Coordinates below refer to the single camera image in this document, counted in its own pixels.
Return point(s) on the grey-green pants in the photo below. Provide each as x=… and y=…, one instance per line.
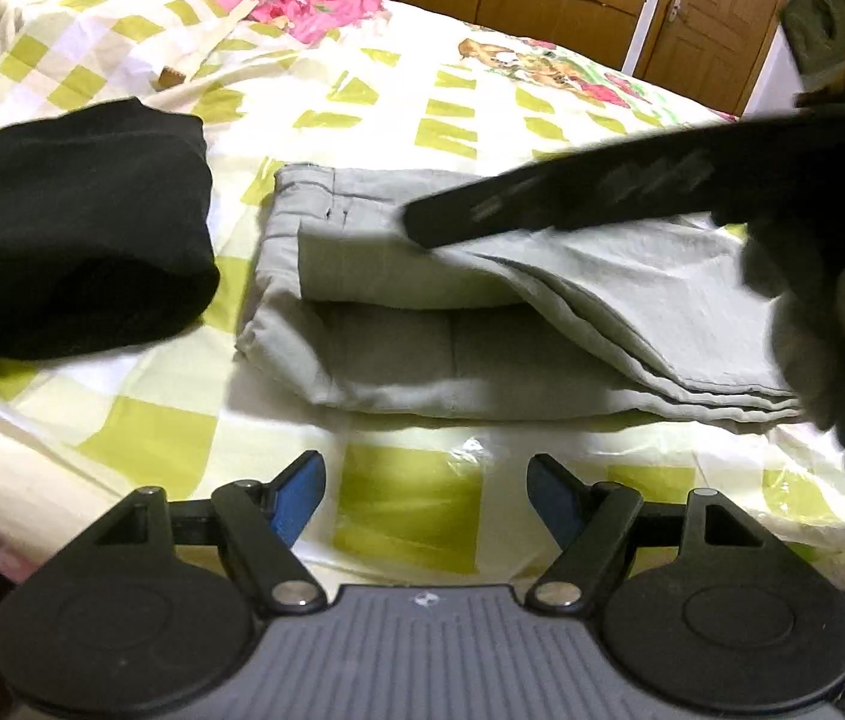
x=392, y=360

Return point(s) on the checkered printed blanket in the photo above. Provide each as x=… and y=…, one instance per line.
x=407, y=495

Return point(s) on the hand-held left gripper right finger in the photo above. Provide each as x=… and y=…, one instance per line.
x=557, y=499

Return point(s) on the black folded cloth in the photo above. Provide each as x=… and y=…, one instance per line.
x=77, y=232

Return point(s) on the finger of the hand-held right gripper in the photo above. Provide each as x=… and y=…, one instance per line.
x=542, y=199

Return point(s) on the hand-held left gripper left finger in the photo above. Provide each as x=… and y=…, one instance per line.
x=295, y=499

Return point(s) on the light wooden stick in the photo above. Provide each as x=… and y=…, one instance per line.
x=205, y=37

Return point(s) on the brown wooden door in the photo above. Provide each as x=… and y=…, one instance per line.
x=714, y=22

